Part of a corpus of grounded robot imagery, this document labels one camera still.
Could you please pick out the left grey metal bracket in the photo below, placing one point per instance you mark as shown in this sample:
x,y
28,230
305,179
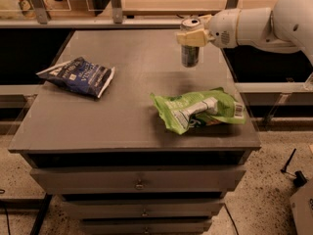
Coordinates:
x,y
40,11

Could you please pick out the grey drawer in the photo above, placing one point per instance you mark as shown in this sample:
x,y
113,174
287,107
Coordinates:
x,y
145,226
151,179
143,208

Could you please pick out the middle grey drawer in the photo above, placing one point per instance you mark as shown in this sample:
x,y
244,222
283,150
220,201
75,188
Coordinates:
x,y
143,208

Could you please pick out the blue chip bag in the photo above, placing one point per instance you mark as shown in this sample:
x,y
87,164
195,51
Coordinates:
x,y
79,76

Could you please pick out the top grey drawer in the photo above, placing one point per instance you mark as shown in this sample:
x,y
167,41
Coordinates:
x,y
151,179

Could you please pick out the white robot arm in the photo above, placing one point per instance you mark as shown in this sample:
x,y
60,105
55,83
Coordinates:
x,y
261,44

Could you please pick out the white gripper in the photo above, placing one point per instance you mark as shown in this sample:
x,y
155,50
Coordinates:
x,y
221,28

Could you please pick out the green rice chip bag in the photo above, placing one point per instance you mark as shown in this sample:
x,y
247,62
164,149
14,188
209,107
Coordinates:
x,y
198,109

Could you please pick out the middle grey metal bracket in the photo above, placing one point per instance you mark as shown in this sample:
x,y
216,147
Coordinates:
x,y
117,14

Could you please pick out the bottom grey drawer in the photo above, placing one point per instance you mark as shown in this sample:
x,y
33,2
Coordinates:
x,y
145,226

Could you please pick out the grey drawer cabinet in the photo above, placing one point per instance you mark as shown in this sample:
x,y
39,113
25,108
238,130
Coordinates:
x,y
123,128

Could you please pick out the black floor rail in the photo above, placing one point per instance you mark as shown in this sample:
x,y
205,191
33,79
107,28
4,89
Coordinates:
x,y
35,230

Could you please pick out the grey box on floor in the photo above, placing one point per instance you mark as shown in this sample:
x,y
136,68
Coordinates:
x,y
302,209

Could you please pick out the silver blue redbull can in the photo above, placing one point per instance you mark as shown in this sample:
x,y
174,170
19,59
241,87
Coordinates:
x,y
189,54

